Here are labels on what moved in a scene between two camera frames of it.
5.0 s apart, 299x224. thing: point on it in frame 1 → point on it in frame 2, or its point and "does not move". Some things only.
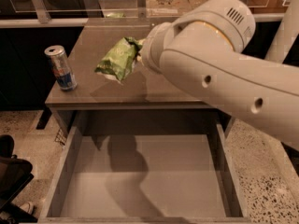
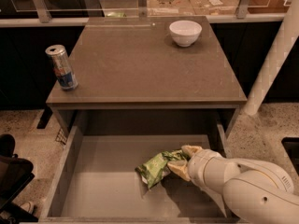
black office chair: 15,175 does not move
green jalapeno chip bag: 119,60 → 157,167
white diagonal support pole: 287,32 does not move
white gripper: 149,50 → 198,166
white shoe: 24,205 does not move
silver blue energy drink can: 61,67 does not move
